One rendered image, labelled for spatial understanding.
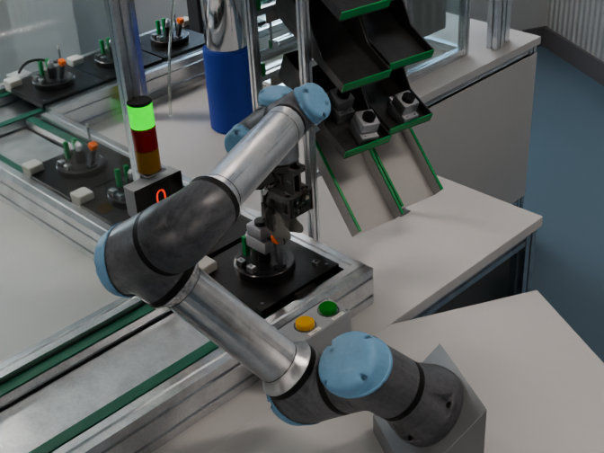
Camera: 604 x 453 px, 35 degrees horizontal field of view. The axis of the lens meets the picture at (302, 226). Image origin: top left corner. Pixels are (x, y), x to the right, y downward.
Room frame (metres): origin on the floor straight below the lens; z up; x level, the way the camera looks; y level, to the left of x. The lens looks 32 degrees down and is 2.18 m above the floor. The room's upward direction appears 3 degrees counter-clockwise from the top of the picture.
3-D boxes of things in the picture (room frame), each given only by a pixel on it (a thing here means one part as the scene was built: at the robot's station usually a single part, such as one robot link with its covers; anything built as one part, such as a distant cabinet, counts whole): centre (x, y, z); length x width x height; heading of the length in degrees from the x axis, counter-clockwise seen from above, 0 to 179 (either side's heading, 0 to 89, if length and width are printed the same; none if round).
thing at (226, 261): (1.79, 0.09, 0.96); 0.24 x 0.24 x 0.02; 43
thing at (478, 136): (3.27, -0.31, 0.43); 1.11 x 0.68 x 0.86; 133
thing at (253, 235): (1.80, 0.10, 1.06); 0.08 x 0.04 x 0.07; 43
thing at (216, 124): (2.78, 0.20, 0.99); 0.16 x 0.16 x 0.27
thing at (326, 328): (1.57, 0.01, 0.93); 0.21 x 0.07 x 0.06; 133
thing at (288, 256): (1.79, 0.09, 0.98); 0.14 x 0.14 x 0.02
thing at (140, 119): (1.75, 0.31, 1.38); 0.05 x 0.05 x 0.05
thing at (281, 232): (1.71, 0.04, 1.11); 0.06 x 0.03 x 0.09; 43
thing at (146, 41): (3.29, 0.44, 1.01); 0.24 x 0.24 x 0.13; 43
